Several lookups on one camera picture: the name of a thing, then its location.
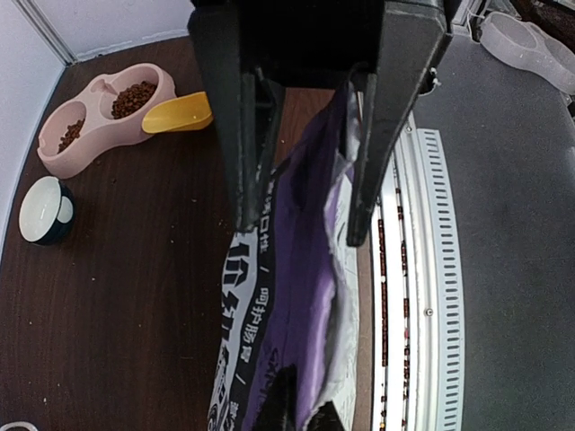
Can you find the right aluminium corner post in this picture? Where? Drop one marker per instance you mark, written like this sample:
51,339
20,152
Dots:
41,24

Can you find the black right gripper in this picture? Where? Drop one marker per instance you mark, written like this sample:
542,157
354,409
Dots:
246,51

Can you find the black and white ceramic bowl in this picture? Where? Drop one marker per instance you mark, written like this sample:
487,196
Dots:
47,212

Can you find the pink double pet feeder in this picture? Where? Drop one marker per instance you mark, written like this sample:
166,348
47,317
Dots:
100,132

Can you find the brown pet food kibble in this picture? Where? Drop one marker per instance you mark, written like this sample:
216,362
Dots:
127,102

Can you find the yellow plastic scoop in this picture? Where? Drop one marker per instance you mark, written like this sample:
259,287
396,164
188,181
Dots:
191,112

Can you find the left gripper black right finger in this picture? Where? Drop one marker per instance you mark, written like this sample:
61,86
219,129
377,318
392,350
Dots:
326,419

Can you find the purple pet food bag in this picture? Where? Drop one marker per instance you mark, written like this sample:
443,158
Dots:
290,285

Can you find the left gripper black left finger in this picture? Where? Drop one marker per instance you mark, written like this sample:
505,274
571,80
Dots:
278,411

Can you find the white patterned mug yellow inside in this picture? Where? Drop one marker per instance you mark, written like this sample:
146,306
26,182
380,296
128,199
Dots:
18,426

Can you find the translucent double bowl on floor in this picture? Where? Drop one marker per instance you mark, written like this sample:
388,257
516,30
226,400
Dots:
525,46

